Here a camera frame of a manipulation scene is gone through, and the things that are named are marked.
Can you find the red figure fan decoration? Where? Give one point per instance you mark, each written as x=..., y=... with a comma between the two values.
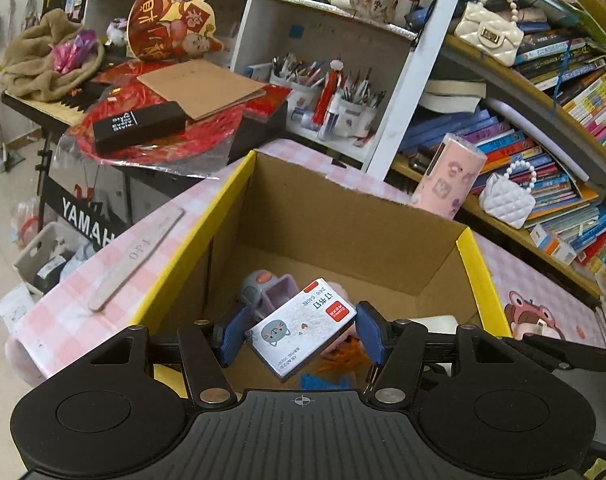
x=175, y=15

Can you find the grey nail file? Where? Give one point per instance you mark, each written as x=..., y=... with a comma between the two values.
x=133, y=260

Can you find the white cup of pens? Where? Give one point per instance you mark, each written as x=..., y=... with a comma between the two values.
x=298, y=97
x=355, y=115

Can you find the yellow cardboard box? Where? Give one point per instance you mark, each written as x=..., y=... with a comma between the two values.
x=333, y=230

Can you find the black long box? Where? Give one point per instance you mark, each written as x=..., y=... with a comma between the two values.
x=138, y=127

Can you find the black electric keyboard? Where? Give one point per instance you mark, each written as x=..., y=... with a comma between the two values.
x=83, y=210

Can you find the upper shelf row of books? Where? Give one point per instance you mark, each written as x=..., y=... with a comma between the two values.
x=583, y=95

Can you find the purple toy robot car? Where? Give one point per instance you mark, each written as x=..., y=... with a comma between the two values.
x=258, y=286

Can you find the cream quilted pearl handbag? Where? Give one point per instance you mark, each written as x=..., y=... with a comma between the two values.
x=488, y=30

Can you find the orange and blue carton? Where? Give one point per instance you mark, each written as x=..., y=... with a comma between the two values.
x=550, y=245

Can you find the white wooden bookshelf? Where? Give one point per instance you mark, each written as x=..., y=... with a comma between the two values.
x=418, y=85

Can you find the white quilted pearl handbag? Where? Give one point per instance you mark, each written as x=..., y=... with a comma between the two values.
x=505, y=202

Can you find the blue toy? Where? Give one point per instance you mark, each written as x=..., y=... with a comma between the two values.
x=325, y=382

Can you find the brown blanket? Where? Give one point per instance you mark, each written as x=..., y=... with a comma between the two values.
x=33, y=65

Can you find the middle shelf row of books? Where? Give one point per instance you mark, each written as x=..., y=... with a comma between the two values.
x=543, y=170

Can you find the purple shiny wrap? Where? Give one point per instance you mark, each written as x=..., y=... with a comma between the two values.
x=73, y=52

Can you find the shelf row of books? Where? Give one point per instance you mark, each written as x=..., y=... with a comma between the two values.
x=543, y=170
x=583, y=95

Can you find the thick white-paged book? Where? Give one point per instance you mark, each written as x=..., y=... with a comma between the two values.
x=455, y=95

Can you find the white staple box red label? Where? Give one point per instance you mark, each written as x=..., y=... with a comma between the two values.
x=298, y=325

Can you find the brown cardboard sheet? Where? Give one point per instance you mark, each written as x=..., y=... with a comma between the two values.
x=198, y=87

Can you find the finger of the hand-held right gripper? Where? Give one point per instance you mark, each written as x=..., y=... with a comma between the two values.
x=568, y=352

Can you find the pink sticker tumbler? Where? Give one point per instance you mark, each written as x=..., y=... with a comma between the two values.
x=448, y=175

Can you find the white plastic basket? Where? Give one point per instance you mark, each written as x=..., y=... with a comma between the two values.
x=43, y=260

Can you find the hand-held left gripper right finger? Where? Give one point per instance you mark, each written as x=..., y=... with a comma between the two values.
x=370, y=332

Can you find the red plastic bag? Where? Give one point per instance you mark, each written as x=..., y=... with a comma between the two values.
x=183, y=147

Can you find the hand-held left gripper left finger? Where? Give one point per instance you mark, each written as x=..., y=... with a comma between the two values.
x=235, y=337

